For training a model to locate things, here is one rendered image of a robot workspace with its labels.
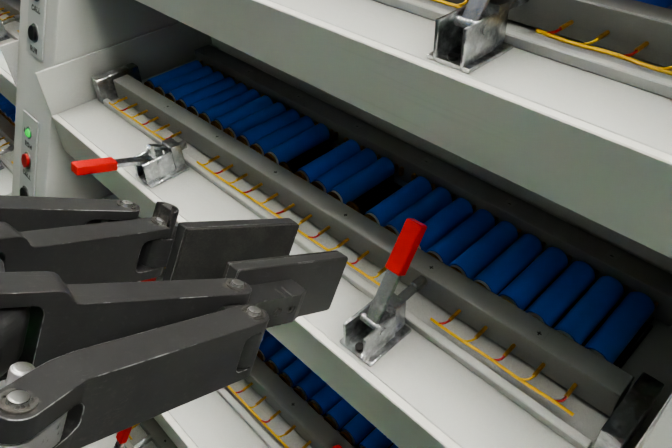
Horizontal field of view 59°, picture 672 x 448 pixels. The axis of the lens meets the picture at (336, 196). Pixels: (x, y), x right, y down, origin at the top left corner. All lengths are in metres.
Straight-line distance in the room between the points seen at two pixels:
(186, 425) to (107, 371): 0.42
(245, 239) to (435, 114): 0.12
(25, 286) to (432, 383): 0.26
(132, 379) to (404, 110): 0.22
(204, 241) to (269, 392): 0.32
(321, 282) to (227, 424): 0.33
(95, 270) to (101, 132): 0.41
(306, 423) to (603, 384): 0.27
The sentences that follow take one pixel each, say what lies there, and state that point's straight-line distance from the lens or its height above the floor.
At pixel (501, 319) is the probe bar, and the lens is 0.40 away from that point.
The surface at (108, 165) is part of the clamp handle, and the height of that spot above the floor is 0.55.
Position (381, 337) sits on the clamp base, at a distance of 0.39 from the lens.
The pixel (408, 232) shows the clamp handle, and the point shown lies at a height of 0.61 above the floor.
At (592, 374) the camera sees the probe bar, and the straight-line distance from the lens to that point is 0.38.
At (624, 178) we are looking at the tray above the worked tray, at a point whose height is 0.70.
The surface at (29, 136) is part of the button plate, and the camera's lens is 0.76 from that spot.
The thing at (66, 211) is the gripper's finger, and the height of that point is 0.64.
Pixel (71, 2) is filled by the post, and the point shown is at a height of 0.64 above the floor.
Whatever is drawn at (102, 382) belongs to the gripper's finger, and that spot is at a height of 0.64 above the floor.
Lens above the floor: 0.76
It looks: 22 degrees down
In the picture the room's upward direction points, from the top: 15 degrees clockwise
